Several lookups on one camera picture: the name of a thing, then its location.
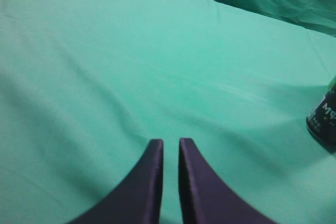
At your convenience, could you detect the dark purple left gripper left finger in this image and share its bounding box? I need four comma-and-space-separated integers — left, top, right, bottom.
70, 139, 164, 223

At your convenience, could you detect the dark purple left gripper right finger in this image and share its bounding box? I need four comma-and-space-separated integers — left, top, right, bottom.
178, 138, 274, 223

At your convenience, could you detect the black Monster energy can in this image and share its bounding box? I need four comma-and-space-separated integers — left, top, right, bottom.
306, 77, 336, 154

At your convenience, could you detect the green table cloth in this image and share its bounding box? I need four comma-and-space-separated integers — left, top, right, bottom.
1, 0, 335, 223

